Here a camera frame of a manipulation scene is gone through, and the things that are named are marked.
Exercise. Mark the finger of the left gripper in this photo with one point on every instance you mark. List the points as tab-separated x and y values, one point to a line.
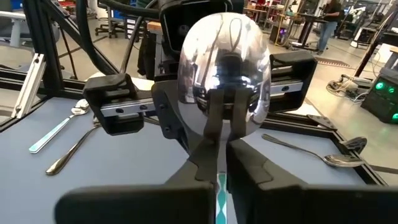
168	105

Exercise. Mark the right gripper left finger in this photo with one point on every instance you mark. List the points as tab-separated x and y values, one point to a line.
140	205

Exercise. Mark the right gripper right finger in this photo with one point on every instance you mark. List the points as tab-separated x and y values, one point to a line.
295	205

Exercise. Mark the all-metal silver spoon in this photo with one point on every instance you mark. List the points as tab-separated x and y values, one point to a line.
62	161
342	160

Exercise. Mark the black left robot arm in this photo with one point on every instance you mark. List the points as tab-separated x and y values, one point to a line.
149	53

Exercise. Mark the black office chair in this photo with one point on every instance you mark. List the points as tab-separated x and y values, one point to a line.
110	25

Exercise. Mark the wooden station table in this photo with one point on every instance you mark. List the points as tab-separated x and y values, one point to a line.
155	27

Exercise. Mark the silver aluminium brace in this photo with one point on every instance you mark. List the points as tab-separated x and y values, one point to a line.
29	84

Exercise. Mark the grey table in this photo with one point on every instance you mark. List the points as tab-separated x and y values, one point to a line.
12	15

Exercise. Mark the black control box green lights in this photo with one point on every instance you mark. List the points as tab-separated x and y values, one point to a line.
376	102

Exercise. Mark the black desk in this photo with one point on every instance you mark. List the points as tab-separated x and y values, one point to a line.
306	18

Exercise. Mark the person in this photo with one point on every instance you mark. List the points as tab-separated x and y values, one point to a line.
328	28

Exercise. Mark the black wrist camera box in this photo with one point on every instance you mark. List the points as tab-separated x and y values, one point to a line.
174	28

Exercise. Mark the black frame corner bracket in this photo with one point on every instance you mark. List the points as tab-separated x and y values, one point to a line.
321	122
354	144

